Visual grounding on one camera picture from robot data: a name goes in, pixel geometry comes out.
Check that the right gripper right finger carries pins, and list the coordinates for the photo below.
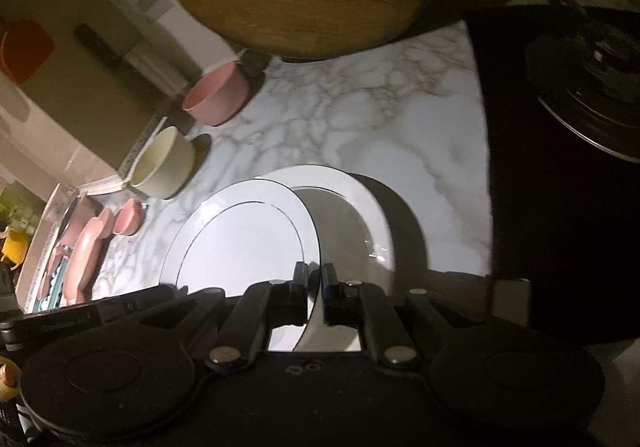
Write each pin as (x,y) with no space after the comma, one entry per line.
(366,308)

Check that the cleaver with dark handle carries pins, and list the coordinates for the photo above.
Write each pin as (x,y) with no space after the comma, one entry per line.
(107,49)

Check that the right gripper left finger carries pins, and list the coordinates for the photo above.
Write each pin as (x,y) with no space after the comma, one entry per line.
(265,306)

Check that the cream round bowl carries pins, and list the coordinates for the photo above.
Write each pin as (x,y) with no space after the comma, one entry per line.
(165,165)

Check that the white plate underneath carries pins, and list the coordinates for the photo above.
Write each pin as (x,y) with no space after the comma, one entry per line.
(354,236)

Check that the white plate with dark rim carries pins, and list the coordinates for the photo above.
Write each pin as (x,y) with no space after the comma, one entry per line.
(249,232)

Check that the teal drying mat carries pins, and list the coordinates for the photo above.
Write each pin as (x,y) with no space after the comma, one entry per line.
(49,294)

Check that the yellow mug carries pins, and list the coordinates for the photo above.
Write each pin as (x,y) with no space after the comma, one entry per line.
(15,244)

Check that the beige rectangular cutting board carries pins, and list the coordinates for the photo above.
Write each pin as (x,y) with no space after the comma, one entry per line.
(108,111)

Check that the small pink heart bowl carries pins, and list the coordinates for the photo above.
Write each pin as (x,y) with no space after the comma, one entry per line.
(129,218)

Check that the pink pot with steel interior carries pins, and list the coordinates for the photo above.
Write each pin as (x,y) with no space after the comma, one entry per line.
(81,211)

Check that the pink leaf-shaped dish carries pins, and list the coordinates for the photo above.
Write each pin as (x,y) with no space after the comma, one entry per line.
(81,270)
(59,252)

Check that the pink round bowl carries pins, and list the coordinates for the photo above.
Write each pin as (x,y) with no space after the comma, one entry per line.
(218,95)

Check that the red hanging item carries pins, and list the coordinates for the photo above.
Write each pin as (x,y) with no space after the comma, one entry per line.
(25,46)

